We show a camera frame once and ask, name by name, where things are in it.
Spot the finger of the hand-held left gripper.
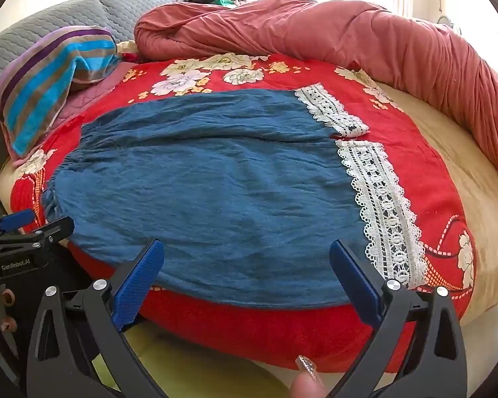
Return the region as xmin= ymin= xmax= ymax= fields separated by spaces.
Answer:
xmin=0 ymin=209 xmax=37 ymax=237
xmin=0 ymin=217 xmax=75 ymax=258

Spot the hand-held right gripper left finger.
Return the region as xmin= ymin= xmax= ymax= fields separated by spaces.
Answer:
xmin=25 ymin=238 xmax=171 ymax=398

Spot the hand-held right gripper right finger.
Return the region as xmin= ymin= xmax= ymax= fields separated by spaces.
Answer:
xmin=329 ymin=238 xmax=469 ymax=398

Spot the blue denim pants lace trim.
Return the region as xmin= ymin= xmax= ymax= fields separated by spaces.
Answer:
xmin=41 ymin=84 xmax=428 ymax=309

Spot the person's left hand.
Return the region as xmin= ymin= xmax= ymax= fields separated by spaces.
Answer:
xmin=0 ymin=288 xmax=19 ymax=334

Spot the red floral blanket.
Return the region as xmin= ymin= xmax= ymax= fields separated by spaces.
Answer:
xmin=10 ymin=52 xmax=478 ymax=376

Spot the striped towel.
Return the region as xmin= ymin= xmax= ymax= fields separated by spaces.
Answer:
xmin=0 ymin=26 xmax=123 ymax=162

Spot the beige bedsheet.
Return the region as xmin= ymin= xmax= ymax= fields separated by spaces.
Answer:
xmin=379 ymin=83 xmax=498 ymax=328

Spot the grey quilted pillow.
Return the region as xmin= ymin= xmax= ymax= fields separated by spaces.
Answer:
xmin=0 ymin=0 xmax=119 ymax=92
xmin=97 ymin=0 xmax=187 ymax=44

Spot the dusty red duvet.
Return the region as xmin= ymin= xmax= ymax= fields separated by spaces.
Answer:
xmin=133 ymin=0 xmax=498 ymax=216

